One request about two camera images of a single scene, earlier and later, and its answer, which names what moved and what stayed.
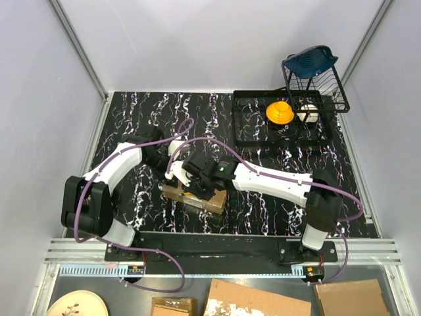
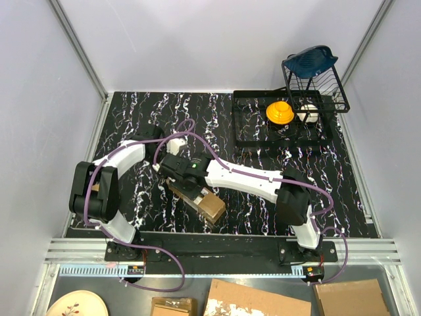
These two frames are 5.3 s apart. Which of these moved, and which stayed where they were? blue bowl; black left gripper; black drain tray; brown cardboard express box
Moved: brown cardboard express box
Stayed: black left gripper; black drain tray; blue bowl
